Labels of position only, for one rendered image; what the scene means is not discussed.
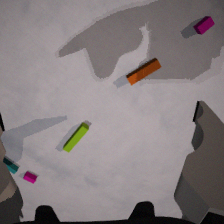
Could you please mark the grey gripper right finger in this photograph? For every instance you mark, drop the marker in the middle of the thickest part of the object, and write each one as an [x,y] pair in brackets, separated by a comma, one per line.
[200,189]

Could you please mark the magenta block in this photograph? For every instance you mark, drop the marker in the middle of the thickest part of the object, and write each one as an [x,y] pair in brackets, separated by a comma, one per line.
[203,25]
[30,177]

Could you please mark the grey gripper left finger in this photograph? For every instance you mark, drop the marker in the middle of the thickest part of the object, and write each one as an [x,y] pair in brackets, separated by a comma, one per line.
[11,201]

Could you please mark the turquoise rod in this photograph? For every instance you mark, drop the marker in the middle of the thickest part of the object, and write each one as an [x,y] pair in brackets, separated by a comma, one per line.
[11,167]

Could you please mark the lime green rod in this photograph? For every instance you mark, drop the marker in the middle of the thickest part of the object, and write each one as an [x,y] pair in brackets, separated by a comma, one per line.
[76,136]

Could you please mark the orange rectangular block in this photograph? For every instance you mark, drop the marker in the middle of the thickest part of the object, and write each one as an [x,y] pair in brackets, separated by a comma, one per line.
[143,71]

